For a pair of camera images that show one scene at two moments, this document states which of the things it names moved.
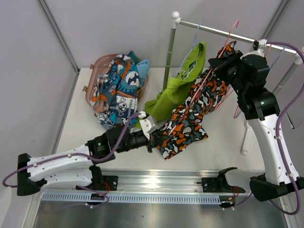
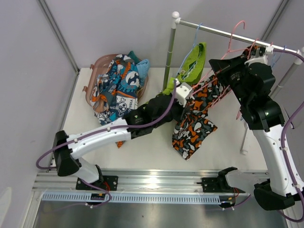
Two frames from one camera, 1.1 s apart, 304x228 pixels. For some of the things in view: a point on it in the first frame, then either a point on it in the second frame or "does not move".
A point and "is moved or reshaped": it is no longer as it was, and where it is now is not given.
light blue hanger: (189, 53) does not move
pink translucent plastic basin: (99, 67) does not move
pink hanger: (211, 74) to (230, 51)
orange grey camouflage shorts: (207, 97) is moved or reshaped
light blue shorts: (142, 67) does not move
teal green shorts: (132, 55) does not move
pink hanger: (268, 51) is moved or reshaped
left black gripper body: (151, 142) to (176, 111)
